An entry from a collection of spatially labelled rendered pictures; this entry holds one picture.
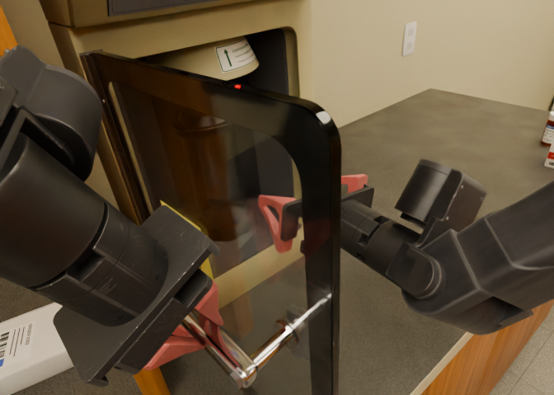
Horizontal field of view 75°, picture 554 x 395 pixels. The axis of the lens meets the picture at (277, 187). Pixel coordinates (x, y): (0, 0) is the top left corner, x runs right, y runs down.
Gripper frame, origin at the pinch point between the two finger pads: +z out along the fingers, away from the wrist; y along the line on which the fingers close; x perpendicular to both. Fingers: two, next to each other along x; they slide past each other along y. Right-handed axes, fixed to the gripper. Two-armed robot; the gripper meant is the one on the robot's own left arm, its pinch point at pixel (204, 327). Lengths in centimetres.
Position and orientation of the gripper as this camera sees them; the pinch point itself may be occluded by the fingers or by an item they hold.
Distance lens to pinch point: 32.0
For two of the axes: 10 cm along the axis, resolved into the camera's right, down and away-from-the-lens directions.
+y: -6.2, 7.3, -2.9
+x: 6.8, 3.3, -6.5
